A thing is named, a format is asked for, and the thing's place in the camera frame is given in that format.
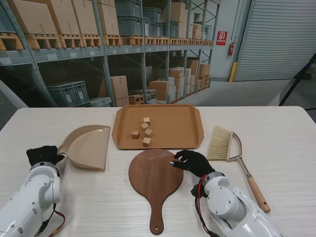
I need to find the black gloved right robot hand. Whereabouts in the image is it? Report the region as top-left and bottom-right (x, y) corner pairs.
(169, 149), (215, 178)

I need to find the dark round wooden cutting board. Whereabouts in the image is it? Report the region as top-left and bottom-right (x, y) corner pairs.
(128, 149), (185, 235)

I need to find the red black left arm cable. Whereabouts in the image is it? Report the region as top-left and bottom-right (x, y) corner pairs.
(37, 170), (67, 235)

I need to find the orange-brown plastic tray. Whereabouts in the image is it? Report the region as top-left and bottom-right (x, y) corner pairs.
(111, 104), (205, 151)

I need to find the red black arm cable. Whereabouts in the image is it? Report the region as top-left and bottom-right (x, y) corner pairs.
(37, 170), (67, 235)
(190, 176), (218, 237)

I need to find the beige plastic dustpan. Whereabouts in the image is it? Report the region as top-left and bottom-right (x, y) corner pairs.
(56, 125), (111, 172)

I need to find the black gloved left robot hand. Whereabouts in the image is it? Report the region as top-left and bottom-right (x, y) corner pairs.
(26, 145), (65, 168)

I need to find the warehouse photo backdrop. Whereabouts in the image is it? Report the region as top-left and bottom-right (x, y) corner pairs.
(0, 0), (316, 108)

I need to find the red black right arm cable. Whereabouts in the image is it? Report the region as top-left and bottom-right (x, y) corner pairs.
(190, 176), (218, 237)

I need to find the black tripod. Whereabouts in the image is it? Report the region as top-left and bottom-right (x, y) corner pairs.
(278, 53), (316, 111)

